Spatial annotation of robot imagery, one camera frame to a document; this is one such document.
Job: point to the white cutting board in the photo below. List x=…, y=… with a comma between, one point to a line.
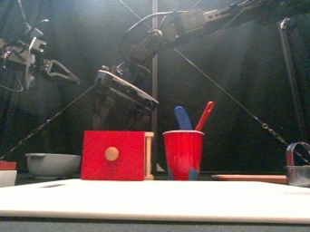
x=160, y=199

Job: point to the metal measuring cup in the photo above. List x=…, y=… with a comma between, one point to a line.
x=299, y=173

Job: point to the grey bowl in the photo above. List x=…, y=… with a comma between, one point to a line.
x=52, y=164

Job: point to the red plastic utensil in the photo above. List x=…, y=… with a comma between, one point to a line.
x=204, y=116

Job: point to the wooden box with red face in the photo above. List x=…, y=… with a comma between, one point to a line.
x=116, y=142

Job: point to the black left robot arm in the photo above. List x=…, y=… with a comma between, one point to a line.
x=33, y=31

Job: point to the blue plastic utensil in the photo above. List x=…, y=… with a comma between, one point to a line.
x=182, y=118

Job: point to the red plastic cup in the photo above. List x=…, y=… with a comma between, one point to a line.
x=183, y=154

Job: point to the vertical metal frame pole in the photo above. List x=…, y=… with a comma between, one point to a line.
x=154, y=136

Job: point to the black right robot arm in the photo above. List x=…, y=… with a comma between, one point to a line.
x=194, y=18

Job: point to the red and white toy sushi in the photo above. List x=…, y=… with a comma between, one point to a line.
x=7, y=172

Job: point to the small blue object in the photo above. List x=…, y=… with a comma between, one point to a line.
x=194, y=174

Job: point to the grey metal frame post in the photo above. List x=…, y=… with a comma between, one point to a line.
x=291, y=81

